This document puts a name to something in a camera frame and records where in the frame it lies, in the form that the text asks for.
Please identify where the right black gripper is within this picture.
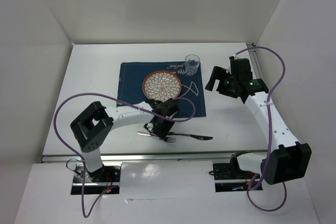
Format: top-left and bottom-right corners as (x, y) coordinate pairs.
(205, 66), (238, 99)

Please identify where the silver fork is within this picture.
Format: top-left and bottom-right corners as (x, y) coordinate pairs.
(137, 131), (176, 143)

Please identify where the clear drinking glass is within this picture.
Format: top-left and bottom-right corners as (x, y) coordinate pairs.
(185, 54), (200, 76)

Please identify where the floral ceramic plate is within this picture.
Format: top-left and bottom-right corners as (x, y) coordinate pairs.
(142, 70), (182, 102)

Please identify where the blue fish placemat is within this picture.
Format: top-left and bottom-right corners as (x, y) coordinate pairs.
(118, 61), (206, 118)

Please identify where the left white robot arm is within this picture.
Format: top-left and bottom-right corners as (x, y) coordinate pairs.
(70, 99), (179, 182)

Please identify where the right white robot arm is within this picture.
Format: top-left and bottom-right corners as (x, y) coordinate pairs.
(205, 56), (312, 185)

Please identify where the silver table knife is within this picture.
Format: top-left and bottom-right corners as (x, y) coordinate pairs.
(168, 132), (213, 141)

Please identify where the aluminium front rail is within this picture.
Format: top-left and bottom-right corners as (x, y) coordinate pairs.
(41, 150), (266, 163)

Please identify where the aluminium rail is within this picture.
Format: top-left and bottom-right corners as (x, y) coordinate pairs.
(41, 150), (266, 163)
(246, 43), (264, 79)

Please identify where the aluminium right side rail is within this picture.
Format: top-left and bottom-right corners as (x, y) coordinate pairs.
(246, 43), (264, 79)

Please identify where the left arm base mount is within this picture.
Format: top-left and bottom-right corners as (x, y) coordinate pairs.
(66, 158), (121, 195)

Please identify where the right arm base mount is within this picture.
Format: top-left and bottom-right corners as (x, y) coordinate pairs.
(208, 151), (266, 192)

